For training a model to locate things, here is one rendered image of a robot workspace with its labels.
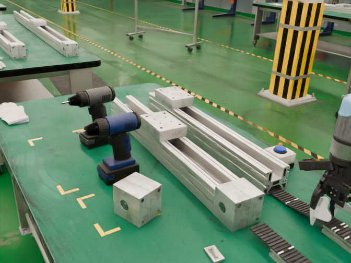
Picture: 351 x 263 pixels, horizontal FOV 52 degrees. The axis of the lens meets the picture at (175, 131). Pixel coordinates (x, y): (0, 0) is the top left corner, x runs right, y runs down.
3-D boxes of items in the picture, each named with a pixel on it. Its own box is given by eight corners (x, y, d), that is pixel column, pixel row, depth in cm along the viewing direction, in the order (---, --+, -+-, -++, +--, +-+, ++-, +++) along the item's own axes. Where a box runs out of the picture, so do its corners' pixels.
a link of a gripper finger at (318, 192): (311, 210, 94) (325, 180, 92) (306, 206, 95) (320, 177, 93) (321, 210, 97) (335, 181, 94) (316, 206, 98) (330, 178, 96)
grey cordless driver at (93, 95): (118, 141, 142) (117, 88, 133) (70, 155, 131) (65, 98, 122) (109, 134, 148) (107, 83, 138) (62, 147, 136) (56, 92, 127)
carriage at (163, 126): (186, 142, 131) (187, 125, 128) (159, 148, 126) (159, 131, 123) (165, 126, 143) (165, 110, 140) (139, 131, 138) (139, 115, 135)
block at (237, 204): (266, 218, 102) (271, 191, 98) (231, 232, 97) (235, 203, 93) (245, 202, 109) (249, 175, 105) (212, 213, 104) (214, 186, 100)
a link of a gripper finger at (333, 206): (347, 225, 98) (347, 202, 93) (329, 213, 103) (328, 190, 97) (354, 219, 99) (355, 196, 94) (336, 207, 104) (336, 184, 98)
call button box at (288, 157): (293, 168, 129) (296, 152, 126) (273, 174, 124) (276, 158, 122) (277, 158, 135) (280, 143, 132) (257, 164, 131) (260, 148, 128)
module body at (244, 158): (285, 188, 117) (290, 165, 114) (262, 196, 112) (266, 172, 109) (166, 106, 179) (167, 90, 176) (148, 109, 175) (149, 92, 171)
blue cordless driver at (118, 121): (143, 176, 120) (143, 115, 111) (85, 193, 110) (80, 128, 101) (132, 166, 126) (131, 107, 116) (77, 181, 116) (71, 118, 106)
